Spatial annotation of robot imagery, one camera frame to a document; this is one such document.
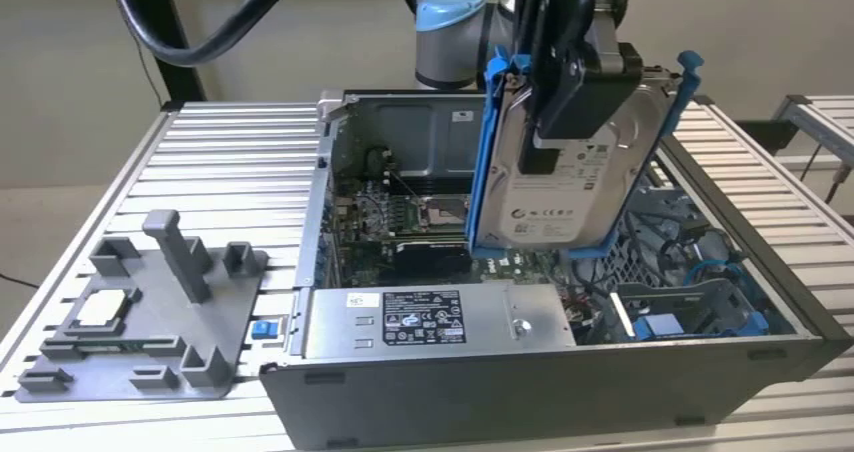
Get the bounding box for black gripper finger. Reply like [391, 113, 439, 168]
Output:
[518, 41, 646, 174]

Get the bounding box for hard disk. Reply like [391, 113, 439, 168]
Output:
[464, 44, 706, 261]

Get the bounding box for grey disk bay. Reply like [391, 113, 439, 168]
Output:
[603, 276, 799, 346]

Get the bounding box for blue carrier in disk bay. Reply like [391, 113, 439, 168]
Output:
[630, 314, 686, 341]

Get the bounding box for black RAM slots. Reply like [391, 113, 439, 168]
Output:
[386, 169, 480, 193]

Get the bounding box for CPU socket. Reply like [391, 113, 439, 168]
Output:
[416, 194, 476, 233]

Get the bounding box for grey perforated drive cage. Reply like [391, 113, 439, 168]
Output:
[566, 171, 742, 293]

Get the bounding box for metal slat side table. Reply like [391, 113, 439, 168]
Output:
[773, 94, 854, 173]

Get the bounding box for black graphics card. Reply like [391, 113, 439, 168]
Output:
[392, 239, 476, 281]

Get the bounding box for green motherboard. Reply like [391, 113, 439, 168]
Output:
[325, 171, 568, 288]

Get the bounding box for silver power supply unit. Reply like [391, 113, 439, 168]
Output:
[303, 284, 579, 361]

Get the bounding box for open dark grey PC case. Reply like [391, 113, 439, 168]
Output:
[257, 89, 854, 451]

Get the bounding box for grey parts rack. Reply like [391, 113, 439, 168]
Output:
[12, 209, 272, 403]

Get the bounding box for silver CPU chip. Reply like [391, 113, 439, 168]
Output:
[76, 288, 133, 327]

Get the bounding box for black bracket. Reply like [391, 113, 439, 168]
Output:
[736, 119, 799, 156]

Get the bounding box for short black wire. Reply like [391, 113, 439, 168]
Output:
[656, 226, 735, 274]

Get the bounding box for long black wire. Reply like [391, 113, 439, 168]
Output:
[571, 257, 622, 289]

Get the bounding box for blue wire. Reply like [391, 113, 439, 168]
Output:
[686, 255, 750, 294]

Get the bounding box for thick black cable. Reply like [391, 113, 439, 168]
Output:
[104, 0, 301, 68]

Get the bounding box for black upright post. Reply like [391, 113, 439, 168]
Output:
[123, 0, 207, 102]

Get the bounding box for thin black floor cable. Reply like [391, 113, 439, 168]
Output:
[0, 271, 41, 290]

